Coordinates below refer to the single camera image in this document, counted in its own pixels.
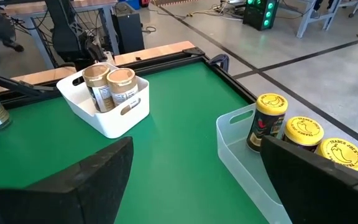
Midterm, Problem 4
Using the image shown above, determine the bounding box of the blue bin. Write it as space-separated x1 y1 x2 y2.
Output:
125 0 141 11

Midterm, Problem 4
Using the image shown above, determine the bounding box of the black computer tower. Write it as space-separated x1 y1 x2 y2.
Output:
111 2 146 56

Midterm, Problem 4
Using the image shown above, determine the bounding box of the green table mat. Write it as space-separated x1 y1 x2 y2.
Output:
0 61 270 224

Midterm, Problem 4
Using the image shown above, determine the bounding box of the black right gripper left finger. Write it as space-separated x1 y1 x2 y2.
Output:
0 136 134 224

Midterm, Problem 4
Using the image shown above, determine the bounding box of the yellow-lid dark spice jar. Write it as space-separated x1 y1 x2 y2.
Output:
282 116 325 153
316 137 358 172
246 93 289 153

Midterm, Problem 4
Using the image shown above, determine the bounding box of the black diagonal frame strut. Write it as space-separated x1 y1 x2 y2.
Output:
0 69 58 98

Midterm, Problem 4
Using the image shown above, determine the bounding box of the computer tower with green fans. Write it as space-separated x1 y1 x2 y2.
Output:
242 0 280 32

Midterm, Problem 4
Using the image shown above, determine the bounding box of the white plastic bin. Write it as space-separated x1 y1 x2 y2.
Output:
56 62 151 139

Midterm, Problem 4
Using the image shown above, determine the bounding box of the black table handle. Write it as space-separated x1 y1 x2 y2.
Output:
208 54 231 73

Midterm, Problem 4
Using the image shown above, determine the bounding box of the white desk frame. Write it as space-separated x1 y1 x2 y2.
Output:
296 0 343 39

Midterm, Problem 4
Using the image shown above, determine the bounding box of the frosted translucent plastic bin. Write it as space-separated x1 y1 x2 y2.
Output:
215 102 293 224

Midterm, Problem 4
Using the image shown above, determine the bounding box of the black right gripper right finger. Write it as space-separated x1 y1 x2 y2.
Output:
260 135 358 224

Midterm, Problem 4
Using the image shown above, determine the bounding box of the wooden desk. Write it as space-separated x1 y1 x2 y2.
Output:
4 0 119 70

